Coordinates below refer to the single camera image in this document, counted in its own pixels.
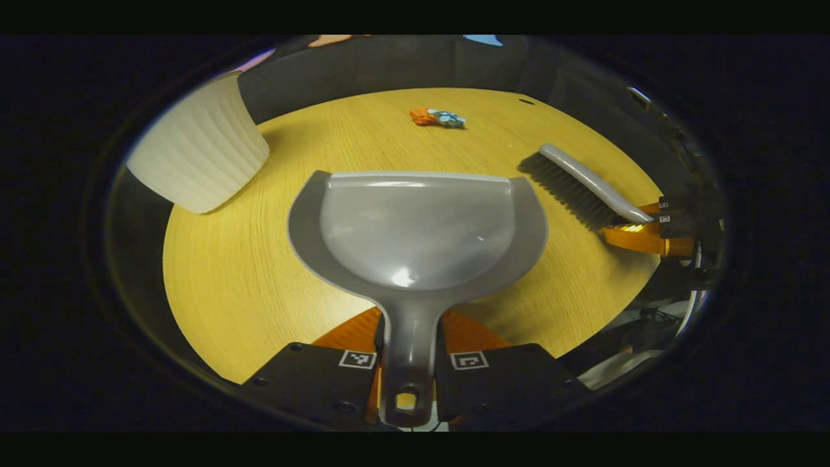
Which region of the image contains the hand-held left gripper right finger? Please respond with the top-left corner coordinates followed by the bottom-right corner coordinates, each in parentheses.
top-left (436, 308), bottom-right (592, 430)

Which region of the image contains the grey dustpan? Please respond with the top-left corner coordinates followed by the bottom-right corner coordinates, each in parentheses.
top-left (287, 170), bottom-right (549, 429)

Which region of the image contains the small grey broom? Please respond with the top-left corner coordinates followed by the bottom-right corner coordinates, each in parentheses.
top-left (517, 143), bottom-right (656, 231)

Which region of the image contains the blue trash scrap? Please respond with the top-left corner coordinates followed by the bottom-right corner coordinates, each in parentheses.
top-left (428, 108), bottom-right (467, 129)

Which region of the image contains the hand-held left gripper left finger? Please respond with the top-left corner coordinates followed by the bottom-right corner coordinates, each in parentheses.
top-left (241, 306), bottom-right (385, 430)

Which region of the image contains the white garbage bin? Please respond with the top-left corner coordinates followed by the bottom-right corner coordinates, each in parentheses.
top-left (125, 70), bottom-right (270, 215)

